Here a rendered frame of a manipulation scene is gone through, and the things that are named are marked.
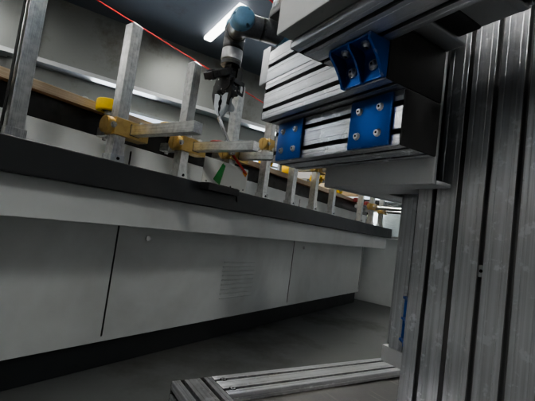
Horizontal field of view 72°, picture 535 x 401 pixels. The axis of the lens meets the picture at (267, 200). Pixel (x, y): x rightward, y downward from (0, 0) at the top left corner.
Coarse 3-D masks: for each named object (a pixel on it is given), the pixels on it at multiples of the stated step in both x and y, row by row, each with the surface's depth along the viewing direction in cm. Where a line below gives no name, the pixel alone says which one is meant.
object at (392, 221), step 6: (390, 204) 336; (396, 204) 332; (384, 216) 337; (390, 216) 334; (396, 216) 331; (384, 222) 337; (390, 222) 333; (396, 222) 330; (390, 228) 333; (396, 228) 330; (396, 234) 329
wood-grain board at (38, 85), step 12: (0, 72) 97; (36, 84) 104; (48, 84) 107; (60, 96) 110; (72, 96) 113; (84, 108) 118; (132, 120) 130; (144, 120) 134; (300, 180) 231; (324, 192) 262
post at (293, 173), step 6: (294, 168) 188; (288, 174) 189; (294, 174) 187; (288, 180) 189; (294, 180) 188; (288, 186) 188; (294, 186) 188; (288, 192) 188; (294, 192) 189; (288, 198) 187; (294, 198) 189
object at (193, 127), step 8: (192, 120) 94; (136, 128) 106; (144, 128) 104; (152, 128) 102; (160, 128) 100; (168, 128) 99; (176, 128) 97; (184, 128) 95; (192, 128) 93; (200, 128) 95; (96, 136) 117; (104, 136) 115; (136, 136) 109; (144, 136) 107; (152, 136) 106; (160, 136) 104
